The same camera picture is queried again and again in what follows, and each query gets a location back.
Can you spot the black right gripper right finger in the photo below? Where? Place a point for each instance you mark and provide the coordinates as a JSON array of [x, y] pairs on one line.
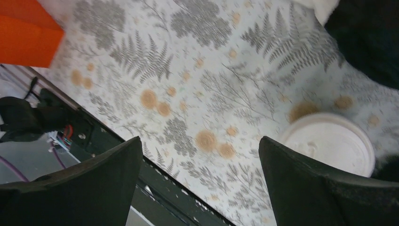
[[306, 192]]

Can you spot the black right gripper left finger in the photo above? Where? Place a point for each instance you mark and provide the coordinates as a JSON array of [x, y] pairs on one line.
[[95, 192]]

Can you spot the white plastic cup lid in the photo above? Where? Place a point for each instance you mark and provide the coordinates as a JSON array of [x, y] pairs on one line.
[[332, 140]]

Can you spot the orange paper bag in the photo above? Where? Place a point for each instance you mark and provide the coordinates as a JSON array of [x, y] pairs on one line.
[[29, 36]]

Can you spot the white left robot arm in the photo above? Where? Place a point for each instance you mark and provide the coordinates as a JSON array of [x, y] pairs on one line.
[[24, 123]]

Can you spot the floral patterned table mat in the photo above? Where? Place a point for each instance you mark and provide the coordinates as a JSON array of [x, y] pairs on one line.
[[202, 81]]

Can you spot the black cloth bundle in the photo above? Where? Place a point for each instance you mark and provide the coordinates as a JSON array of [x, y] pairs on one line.
[[367, 35]]

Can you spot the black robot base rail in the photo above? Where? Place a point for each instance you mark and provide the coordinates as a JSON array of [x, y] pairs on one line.
[[158, 197]]

